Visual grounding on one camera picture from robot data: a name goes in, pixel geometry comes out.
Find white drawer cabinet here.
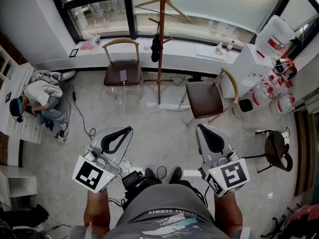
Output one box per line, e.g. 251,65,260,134
0,62,44,144

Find brown wooden coat rack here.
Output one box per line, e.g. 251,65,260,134
143,0,190,109

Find person's right forearm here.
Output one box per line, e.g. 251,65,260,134
213,192,244,236

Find black bag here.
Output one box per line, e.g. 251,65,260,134
0,204,49,239

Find person's left black shoe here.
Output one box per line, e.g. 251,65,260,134
145,167,157,180

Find white cubby shelf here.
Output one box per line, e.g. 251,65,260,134
0,45,19,83

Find person's grey printed shirt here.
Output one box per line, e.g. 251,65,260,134
69,183,250,239

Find low white shelf unit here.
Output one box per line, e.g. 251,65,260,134
0,165,38,209

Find person's right black shoe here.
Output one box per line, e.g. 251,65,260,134
170,166,182,183

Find black framed window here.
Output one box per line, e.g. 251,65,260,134
47,0,319,59

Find crumpled white plastic bag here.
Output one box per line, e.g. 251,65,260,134
82,32,97,46

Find small white bin black top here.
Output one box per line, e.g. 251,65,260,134
238,98,254,113

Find light wooden clothes hanger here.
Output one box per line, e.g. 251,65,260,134
134,0,194,24

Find white charging cable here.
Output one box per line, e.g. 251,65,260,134
122,81,191,129

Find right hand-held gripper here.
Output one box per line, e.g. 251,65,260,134
196,123,251,198

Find black device with screen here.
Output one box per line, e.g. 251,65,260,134
121,170,145,191

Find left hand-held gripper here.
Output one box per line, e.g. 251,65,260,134
71,125,134,194

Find white water dispenser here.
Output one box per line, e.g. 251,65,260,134
220,43,275,99

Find person's left forearm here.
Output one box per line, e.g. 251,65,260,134
83,187,111,231

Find pile of clear water jugs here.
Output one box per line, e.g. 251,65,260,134
249,71,297,116

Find black wicker stool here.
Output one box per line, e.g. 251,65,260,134
241,129,294,174

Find brown chair with curved backrest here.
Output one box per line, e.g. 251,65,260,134
185,68,240,127
102,38,143,101

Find person's black trousers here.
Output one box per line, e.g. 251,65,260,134
147,178,207,206

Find long black power cable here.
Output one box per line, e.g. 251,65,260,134
63,85,97,138

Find black umbrella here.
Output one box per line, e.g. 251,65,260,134
150,32,162,63

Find person's black shoe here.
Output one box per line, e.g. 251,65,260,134
145,167,157,180
170,166,182,183

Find pink red bag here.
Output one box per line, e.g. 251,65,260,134
290,204,319,221

